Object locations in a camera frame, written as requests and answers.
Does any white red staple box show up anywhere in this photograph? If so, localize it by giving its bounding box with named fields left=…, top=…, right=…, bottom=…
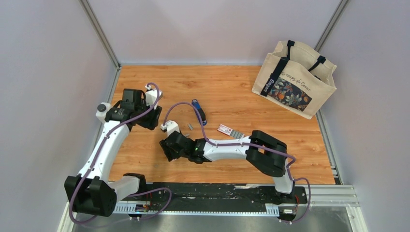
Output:
left=217, top=124, right=233, bottom=136

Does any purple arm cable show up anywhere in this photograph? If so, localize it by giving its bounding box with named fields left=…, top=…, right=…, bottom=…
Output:
left=68, top=82, right=173, bottom=225
left=162, top=101, right=312, bottom=224

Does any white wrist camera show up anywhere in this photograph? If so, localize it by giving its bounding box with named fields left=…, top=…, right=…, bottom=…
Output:
left=160, top=120, right=180, bottom=134
left=145, top=83, right=163, bottom=109

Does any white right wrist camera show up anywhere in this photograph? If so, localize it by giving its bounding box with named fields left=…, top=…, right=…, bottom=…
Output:
left=160, top=120, right=180, bottom=134

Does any blue stapler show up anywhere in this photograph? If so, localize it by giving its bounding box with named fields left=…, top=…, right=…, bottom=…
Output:
left=191, top=99, right=207, bottom=126

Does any grey staple strip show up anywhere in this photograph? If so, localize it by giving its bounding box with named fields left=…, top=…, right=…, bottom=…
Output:
left=230, top=130, right=244, bottom=139

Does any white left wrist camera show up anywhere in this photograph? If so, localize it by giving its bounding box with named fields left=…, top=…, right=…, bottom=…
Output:
left=145, top=83, right=163, bottom=109

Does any canvas floral tote bag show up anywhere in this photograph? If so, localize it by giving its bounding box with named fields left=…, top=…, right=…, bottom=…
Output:
left=251, top=40, right=337, bottom=119

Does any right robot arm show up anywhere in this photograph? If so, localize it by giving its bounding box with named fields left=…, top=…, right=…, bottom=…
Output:
left=160, top=130, right=295, bottom=203

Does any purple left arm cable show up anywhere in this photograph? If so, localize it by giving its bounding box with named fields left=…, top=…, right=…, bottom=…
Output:
left=68, top=82, right=173, bottom=225

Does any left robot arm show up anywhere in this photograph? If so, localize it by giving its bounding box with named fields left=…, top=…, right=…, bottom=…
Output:
left=64, top=84, right=162, bottom=218

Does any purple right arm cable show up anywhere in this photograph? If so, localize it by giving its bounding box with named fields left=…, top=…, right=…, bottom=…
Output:
left=162, top=101, right=312, bottom=224

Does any aluminium frame rail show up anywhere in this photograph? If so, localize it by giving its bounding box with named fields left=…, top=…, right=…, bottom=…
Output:
left=69, top=181, right=361, bottom=217

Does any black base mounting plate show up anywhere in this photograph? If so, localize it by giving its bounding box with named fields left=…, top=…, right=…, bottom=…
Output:
left=132, top=182, right=308, bottom=213

